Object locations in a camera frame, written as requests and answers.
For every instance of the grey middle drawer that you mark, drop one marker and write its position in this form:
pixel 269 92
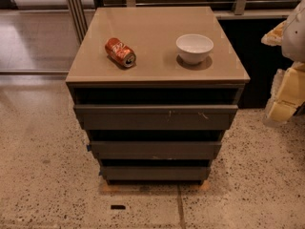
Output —
pixel 155 150

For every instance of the grey drawer cabinet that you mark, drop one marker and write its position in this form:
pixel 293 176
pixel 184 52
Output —
pixel 158 77

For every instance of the grey drawer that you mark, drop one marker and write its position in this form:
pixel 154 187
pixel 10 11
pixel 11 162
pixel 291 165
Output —
pixel 155 173
pixel 155 150
pixel 155 117

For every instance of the black floor marker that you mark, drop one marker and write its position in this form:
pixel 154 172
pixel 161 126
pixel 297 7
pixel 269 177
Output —
pixel 118 207

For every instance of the orange soda can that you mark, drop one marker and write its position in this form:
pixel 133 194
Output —
pixel 120 53

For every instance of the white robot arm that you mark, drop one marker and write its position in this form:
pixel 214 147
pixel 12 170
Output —
pixel 297 15

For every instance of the blue tape piece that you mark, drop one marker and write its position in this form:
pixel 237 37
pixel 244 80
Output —
pixel 89 147

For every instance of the grey window ledge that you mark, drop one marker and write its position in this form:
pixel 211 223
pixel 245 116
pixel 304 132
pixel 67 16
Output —
pixel 252 14

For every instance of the grey bottom drawer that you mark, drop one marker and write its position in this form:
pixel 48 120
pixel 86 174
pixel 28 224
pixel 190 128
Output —
pixel 155 173

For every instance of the grey top drawer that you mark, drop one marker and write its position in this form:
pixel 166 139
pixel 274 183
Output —
pixel 155 117

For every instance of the foam gripper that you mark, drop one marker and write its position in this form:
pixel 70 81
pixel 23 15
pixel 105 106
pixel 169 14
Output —
pixel 295 35

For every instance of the white ceramic bowl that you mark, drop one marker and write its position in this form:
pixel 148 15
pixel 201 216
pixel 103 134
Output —
pixel 194 48

